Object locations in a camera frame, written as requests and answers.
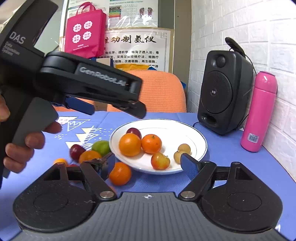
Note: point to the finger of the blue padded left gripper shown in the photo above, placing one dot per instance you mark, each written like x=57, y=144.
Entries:
x=78, y=105

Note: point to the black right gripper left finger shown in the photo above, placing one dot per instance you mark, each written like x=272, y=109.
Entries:
x=95, y=172

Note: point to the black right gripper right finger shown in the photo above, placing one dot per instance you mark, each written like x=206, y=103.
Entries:
x=200, y=174

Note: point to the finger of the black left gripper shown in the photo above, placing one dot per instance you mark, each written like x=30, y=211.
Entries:
x=136, y=109

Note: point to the orange tangerine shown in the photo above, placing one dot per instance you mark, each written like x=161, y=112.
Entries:
x=151, y=144
x=89, y=155

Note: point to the small orange kumquat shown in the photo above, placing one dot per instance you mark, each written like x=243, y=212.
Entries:
x=61, y=160

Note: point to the red yellow apple fruit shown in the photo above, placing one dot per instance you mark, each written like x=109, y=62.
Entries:
x=159, y=161

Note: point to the orange chair left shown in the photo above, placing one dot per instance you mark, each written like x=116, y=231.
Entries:
x=62, y=108

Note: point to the orange chair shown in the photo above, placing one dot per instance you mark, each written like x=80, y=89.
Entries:
x=62, y=108
x=161, y=92

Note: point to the green lime fruit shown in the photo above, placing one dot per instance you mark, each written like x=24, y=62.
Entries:
x=101, y=147

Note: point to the blue patterned tablecloth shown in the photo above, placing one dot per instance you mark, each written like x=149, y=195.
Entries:
x=78, y=128

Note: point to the orange chair right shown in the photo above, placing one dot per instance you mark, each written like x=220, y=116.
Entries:
x=161, y=92

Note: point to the dark red plum on table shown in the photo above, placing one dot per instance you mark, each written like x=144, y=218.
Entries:
x=76, y=151

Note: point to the yellow-green grape back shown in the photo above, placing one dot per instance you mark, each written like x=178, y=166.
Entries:
x=184, y=148

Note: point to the large orange in plate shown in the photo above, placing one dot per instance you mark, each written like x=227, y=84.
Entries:
x=130, y=145

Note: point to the white poster with chinese text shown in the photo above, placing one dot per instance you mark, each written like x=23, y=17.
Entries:
x=149, y=46

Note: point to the pink tote bag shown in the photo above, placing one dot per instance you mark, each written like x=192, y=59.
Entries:
x=85, y=32

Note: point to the pink thermos bottle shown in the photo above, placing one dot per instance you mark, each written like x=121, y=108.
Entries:
x=261, y=110

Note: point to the black speaker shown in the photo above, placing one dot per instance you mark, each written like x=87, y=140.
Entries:
x=225, y=91

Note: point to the upper wall poster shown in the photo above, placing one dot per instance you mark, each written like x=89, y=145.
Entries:
x=129, y=13

